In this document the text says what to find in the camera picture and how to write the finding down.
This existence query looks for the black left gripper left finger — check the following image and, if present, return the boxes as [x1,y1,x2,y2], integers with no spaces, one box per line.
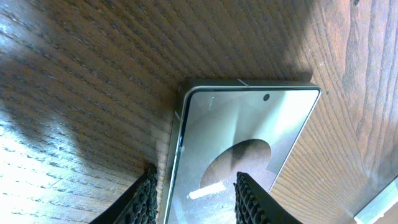
[90,166,158,224]

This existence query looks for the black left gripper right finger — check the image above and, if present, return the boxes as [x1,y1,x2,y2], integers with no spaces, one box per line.
[233,172,302,224]

